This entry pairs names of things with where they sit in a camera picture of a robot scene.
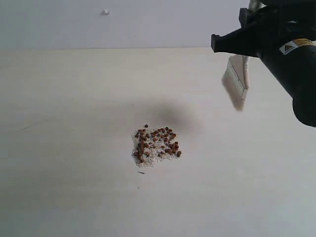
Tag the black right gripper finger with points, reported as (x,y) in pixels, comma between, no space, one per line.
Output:
(249,17)
(242,41)

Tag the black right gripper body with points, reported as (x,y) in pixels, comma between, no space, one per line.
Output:
(286,25)

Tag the wide white bristle paintbrush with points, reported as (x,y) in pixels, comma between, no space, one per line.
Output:
(236,80)

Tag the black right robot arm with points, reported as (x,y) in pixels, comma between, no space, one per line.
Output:
(296,72)

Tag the brown and white granule pile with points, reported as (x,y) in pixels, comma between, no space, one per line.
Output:
(155,144)

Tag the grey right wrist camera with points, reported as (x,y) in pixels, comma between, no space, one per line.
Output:
(255,5)

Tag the small white wall lump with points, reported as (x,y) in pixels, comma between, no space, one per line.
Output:
(105,12)

